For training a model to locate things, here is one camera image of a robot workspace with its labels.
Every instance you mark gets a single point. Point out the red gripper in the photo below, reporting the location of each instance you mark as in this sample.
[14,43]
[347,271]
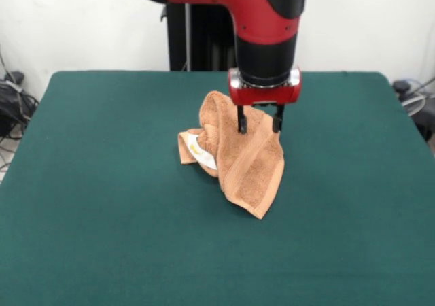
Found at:
[265,95]

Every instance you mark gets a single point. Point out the dark green table cloth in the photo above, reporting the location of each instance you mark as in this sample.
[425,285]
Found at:
[102,217]

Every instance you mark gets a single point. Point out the orange-brown terry towel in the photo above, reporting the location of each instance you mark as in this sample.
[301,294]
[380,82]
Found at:
[251,170]

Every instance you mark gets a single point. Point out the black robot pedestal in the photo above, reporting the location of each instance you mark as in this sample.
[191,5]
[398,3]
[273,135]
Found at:
[204,37]

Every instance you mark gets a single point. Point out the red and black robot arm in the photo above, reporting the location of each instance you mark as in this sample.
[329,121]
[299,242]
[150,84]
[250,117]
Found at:
[265,20]

